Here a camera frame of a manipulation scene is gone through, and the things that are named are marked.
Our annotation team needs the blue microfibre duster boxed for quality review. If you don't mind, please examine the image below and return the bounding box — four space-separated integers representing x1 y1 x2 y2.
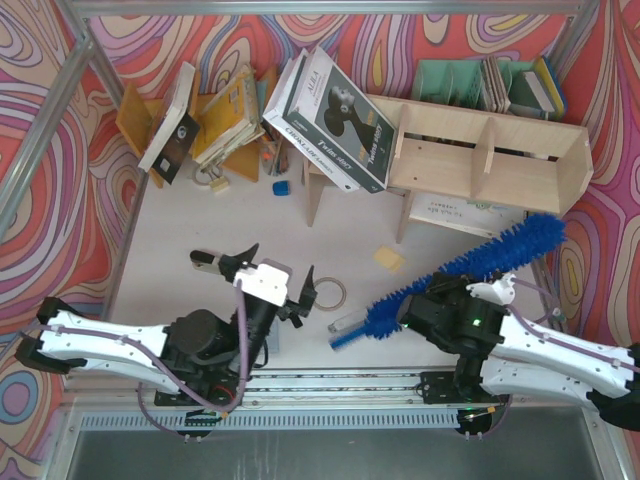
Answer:
329 213 566 350

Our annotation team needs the black T-shaped plastic piece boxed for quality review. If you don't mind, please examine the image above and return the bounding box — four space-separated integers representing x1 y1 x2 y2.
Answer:
286 310 303 329

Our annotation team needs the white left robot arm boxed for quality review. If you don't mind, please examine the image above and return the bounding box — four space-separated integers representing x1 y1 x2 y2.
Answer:
15 246 317 413

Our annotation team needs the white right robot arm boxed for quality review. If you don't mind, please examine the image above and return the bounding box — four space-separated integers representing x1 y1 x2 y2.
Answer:
396 273 639 431

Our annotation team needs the wooden bookshelf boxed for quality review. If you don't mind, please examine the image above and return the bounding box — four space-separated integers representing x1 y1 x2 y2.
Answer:
302 92 594 244

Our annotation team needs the beige calculator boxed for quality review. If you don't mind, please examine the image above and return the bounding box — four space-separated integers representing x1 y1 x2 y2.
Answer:
266 320 280 355

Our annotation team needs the masking tape roll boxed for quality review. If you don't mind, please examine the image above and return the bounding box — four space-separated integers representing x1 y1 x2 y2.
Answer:
314 276 347 312

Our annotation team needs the blue stamp block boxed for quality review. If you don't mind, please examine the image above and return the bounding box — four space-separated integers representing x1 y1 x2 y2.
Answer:
272 180 291 197

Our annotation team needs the yellow sticky note pad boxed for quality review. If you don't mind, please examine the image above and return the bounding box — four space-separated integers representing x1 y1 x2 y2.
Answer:
373 246 406 272

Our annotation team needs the pencils bundle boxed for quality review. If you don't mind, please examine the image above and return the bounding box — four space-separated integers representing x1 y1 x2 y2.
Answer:
259 138 289 177

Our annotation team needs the spiral notebook under shelf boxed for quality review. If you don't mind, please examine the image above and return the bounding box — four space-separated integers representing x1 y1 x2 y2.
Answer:
409 193 527 238

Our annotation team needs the yellow worn books stack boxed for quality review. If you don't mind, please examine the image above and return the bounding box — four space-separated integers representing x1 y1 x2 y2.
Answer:
193 64 264 171

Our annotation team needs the white book with black cover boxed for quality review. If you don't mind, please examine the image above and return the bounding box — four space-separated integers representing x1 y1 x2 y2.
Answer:
138 62 200 184

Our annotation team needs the white Chokladfabriken book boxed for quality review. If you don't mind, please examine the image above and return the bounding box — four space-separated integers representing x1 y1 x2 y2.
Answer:
263 48 360 193

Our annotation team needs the yellow wooden book stand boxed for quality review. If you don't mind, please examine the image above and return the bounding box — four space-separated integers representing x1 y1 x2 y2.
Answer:
116 66 277 187

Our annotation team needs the black white Twins story book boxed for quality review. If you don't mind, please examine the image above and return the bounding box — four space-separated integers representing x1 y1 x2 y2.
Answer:
284 47 398 194

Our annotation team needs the brown card stack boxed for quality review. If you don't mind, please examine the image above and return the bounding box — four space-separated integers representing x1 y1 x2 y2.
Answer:
482 56 510 114

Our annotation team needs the green desk organiser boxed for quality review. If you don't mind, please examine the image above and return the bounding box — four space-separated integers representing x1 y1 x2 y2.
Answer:
411 60 548 120

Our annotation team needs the grey book in organiser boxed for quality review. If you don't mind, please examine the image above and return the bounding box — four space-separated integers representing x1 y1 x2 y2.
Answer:
508 71 554 119

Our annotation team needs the blue yellow book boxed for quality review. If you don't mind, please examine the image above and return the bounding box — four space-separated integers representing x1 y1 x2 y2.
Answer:
532 56 567 121

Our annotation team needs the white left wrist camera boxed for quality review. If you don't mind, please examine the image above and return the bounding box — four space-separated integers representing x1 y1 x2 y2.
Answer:
233 263 290 307

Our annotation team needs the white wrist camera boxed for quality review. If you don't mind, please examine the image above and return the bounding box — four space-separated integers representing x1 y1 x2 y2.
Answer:
233 263 290 307
466 273 516 306

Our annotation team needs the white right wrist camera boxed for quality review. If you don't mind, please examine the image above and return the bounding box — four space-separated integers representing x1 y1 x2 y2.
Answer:
466 273 516 306

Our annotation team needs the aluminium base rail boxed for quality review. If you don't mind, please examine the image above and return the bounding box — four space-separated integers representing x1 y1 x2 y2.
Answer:
64 365 611 431

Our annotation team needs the padlock with ring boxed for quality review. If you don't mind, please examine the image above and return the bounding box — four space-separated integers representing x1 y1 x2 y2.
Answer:
192 165 230 193

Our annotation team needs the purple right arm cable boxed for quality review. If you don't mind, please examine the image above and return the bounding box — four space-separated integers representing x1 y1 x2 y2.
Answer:
509 279 640 374

